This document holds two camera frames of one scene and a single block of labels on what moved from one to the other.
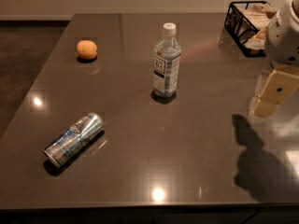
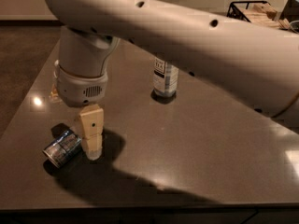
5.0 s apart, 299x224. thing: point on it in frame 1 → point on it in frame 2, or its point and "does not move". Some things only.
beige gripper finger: [281, 83] → [83, 91]
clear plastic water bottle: [166, 63] does not move
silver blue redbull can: [72, 139] does not move
